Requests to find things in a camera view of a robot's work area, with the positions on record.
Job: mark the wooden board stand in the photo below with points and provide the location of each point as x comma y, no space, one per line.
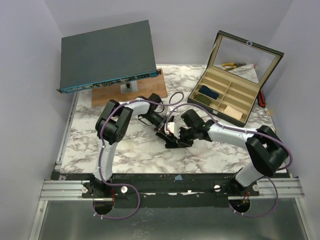
130,90

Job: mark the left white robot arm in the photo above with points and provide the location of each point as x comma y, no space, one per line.
112,126

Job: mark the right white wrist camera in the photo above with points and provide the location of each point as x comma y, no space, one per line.
174,129

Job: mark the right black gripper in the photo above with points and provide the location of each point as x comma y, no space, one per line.
185,135

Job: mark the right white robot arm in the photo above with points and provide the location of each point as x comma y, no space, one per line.
266,152

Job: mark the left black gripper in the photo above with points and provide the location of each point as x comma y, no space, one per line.
161,124

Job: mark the beige cloth piece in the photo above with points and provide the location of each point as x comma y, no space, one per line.
233,113

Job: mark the rolled navy blue cloth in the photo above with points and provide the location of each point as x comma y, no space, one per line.
208,92

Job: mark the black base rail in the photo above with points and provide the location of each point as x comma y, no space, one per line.
161,190

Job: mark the rolled olive green cloth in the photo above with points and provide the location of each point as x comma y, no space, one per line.
202,99

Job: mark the grey network switch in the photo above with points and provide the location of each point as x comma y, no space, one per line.
105,57

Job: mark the yellow handled pliers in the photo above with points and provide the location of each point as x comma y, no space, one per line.
231,66

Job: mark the black compartment box with lid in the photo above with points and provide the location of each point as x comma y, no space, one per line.
239,87

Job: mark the aluminium frame extrusion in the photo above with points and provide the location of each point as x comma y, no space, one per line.
277,213

